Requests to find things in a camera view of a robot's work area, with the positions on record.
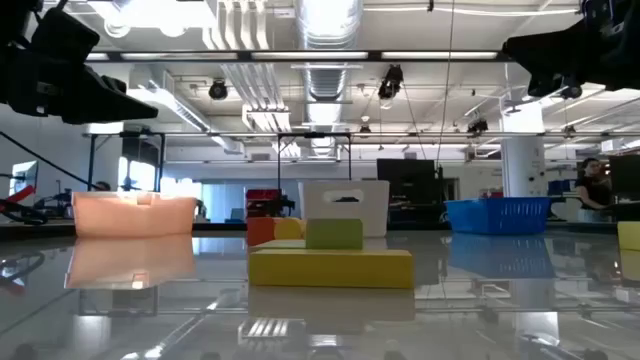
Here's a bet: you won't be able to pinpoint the black overhead frame beam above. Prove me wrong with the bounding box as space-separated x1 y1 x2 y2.
84 48 509 63

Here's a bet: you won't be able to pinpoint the red storage bins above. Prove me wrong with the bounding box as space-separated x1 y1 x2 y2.
244 188 281 219

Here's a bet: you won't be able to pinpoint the red and black equipment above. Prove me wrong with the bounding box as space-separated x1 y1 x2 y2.
0 172 50 226

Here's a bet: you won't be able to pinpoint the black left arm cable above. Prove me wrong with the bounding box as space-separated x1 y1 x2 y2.
0 129 101 192

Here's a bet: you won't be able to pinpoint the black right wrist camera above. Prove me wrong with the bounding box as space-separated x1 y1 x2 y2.
579 0 640 25

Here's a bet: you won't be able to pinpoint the thin black hanging cable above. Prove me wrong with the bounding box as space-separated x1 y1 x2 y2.
436 0 456 167
401 83 428 162

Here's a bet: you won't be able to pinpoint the silver framed screen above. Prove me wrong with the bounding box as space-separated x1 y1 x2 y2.
8 160 40 199

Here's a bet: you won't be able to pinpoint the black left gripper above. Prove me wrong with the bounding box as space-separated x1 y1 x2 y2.
0 44 159 126

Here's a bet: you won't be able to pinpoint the black aluminium table frame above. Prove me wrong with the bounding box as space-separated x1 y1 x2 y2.
0 219 640 239

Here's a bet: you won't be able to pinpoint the black monitor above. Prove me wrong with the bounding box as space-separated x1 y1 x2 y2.
376 158 439 206
608 154 640 204

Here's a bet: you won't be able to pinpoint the silver spiral air duct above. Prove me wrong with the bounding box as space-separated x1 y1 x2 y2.
294 0 364 159

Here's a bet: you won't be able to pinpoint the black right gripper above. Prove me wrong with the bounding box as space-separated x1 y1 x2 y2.
502 14 640 99

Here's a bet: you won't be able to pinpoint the red wooden block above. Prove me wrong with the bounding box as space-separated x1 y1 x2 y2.
246 216 276 247

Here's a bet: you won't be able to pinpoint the translucent orange plastic bin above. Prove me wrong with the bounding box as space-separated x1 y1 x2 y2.
71 191 199 239

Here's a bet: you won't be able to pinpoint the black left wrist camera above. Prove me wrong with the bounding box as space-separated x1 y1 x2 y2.
29 7 101 64

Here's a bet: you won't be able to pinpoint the black background frame stand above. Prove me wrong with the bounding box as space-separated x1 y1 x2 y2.
87 130 167 194
276 131 353 196

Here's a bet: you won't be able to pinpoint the blue plastic mesh basket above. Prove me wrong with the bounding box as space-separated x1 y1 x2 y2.
444 196 553 236

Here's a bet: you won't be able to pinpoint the long yellow wooden block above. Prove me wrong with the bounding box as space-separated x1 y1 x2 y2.
248 248 416 290

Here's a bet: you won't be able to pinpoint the blue storage bins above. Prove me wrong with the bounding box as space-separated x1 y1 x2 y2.
547 178 576 197

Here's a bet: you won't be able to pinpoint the yellow wooden cylinder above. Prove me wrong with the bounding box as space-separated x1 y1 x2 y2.
273 217 307 241

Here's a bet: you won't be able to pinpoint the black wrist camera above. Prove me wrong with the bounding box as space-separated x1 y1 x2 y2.
579 0 640 25
29 7 101 64

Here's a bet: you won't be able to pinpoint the white round column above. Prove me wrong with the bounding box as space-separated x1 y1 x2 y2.
500 102 547 199

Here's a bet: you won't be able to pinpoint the white plastic bin with handle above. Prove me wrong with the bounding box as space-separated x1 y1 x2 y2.
298 179 391 239

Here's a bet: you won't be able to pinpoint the green wooden block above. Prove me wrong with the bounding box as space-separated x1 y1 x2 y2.
305 217 364 251

